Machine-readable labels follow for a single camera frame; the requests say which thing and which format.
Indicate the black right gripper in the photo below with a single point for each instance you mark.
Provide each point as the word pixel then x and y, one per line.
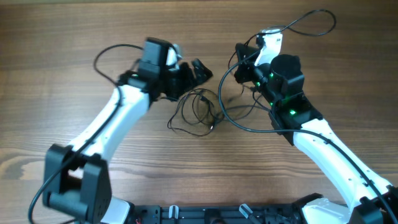
pixel 246 63

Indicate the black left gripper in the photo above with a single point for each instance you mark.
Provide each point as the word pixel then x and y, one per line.
pixel 188 81

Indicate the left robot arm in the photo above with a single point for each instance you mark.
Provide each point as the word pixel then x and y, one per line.
pixel 76 176

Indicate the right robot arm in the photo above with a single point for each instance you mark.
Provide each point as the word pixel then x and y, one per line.
pixel 369 198

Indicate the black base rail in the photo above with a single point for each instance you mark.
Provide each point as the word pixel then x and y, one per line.
pixel 268 214

